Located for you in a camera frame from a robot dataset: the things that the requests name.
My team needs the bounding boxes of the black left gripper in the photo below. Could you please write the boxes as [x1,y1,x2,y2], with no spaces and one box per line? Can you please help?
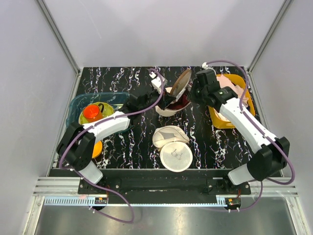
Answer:
[139,88,176,113]

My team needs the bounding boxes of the dark maroon bra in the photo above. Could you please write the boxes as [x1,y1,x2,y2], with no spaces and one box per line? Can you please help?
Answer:
[167,94,190,110]

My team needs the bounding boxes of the pale pink bra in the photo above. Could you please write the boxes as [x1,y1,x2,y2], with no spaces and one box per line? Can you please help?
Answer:
[217,75,244,98]

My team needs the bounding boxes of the cream laundry bag brown trim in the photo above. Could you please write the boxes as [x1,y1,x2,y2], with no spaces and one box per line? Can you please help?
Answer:
[155,69,192,117]

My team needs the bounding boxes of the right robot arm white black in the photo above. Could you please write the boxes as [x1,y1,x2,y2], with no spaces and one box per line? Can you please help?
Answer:
[188,69,290,194]

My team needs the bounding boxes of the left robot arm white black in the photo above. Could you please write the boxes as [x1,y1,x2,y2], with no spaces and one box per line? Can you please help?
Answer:
[56,90,176,194]

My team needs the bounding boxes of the white mesh laundry bag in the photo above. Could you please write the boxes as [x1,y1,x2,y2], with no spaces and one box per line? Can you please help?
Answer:
[152,125,193,172]

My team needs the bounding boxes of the yellow plastic bin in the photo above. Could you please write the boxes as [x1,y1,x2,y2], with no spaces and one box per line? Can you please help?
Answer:
[208,74,255,129]

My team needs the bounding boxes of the yellow-green plate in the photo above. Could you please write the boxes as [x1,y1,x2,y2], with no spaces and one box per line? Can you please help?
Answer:
[78,102,114,124]

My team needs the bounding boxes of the orange translucent cup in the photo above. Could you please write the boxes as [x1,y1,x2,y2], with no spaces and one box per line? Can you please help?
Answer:
[83,104,103,123]

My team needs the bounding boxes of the orange bowl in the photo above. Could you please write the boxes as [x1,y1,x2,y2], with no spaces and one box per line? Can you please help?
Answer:
[92,141,103,159]

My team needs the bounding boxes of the teal transparent plastic container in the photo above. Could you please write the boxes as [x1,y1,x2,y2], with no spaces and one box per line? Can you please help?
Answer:
[66,92,130,128]

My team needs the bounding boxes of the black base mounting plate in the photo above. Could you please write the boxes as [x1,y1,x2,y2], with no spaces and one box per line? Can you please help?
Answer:
[77,168,252,204]

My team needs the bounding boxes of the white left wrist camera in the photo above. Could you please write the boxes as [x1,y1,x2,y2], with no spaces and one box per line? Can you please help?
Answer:
[149,72,167,94]

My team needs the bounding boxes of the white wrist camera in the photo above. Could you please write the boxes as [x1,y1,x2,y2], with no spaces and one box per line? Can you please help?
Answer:
[201,62,210,70]
[149,72,167,94]

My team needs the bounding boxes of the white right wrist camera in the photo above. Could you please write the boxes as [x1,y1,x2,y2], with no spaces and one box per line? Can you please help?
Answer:
[201,62,210,70]

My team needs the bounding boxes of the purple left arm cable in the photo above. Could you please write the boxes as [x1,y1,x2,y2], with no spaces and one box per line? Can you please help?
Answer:
[58,68,163,223]

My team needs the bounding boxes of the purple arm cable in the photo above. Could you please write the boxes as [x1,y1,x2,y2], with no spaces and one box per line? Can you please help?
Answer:
[58,68,163,223]
[202,60,296,212]

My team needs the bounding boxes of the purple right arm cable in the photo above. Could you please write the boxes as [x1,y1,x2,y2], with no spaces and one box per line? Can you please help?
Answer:
[202,60,296,212]

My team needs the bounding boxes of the aluminium frame post right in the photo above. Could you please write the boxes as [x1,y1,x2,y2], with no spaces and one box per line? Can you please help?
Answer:
[246,0,294,74]

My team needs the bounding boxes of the aluminium frame post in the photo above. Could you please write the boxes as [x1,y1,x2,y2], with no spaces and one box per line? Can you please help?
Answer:
[36,0,83,75]
[246,0,294,74]

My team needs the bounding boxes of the aluminium front rail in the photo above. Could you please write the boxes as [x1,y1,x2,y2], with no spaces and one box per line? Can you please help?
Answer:
[33,177,298,207]

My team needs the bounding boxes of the aluminium frame post left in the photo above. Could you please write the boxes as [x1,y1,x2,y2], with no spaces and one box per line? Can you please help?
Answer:
[36,0,83,75]

